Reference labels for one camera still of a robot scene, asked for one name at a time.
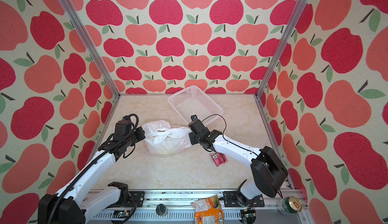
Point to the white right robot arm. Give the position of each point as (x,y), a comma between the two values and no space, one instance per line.
(268,171)

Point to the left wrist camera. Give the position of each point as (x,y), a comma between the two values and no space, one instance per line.
(124,127)

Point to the black round knob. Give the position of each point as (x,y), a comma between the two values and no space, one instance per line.
(161,210)

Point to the pink snack packet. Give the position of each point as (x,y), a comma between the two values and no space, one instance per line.
(218,158)

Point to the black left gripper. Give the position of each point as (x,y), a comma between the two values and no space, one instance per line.
(141,132)

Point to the aluminium front rail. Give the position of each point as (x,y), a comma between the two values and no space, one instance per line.
(180,210)

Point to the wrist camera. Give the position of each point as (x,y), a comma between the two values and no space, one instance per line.
(195,123)
(124,127)

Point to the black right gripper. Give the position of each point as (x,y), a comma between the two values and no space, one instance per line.
(191,139)

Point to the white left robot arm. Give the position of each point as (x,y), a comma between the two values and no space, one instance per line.
(69,205)

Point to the aluminium frame post left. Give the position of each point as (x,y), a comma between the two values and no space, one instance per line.
(89,44)

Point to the orange snack bag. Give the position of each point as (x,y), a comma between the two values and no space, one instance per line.
(208,211)

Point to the white plastic bag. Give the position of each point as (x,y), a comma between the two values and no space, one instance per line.
(164,139)

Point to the aluminium frame post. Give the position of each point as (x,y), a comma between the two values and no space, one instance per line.
(289,29)
(89,44)

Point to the white plastic mesh basket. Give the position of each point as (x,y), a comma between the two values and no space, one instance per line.
(194,101)

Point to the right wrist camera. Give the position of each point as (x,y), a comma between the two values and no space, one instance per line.
(195,123)

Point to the green drink can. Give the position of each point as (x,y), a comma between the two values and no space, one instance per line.
(289,205)

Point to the aluminium frame post right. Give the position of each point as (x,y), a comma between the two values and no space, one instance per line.
(289,29)

